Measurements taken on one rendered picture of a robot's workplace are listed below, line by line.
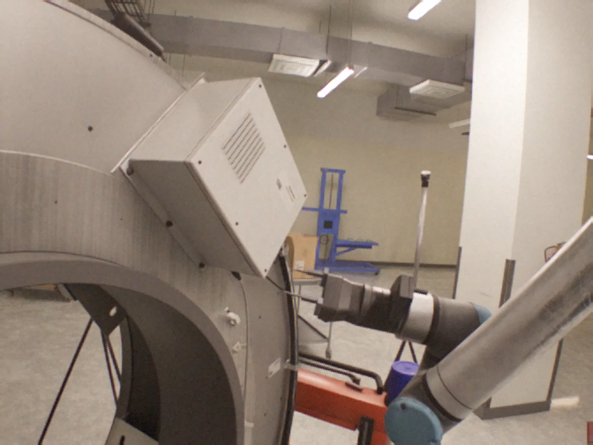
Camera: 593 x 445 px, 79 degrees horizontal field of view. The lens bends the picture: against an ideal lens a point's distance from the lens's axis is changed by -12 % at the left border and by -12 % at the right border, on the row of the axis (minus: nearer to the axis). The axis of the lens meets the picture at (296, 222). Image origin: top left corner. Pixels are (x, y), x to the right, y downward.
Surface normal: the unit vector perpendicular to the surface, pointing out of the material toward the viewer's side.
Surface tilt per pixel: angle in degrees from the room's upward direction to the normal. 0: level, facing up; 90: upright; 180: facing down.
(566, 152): 90
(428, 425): 94
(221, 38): 90
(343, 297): 48
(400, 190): 90
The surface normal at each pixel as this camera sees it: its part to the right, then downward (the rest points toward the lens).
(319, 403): -0.48, 0.03
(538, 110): 0.18, 0.09
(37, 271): 0.87, 0.11
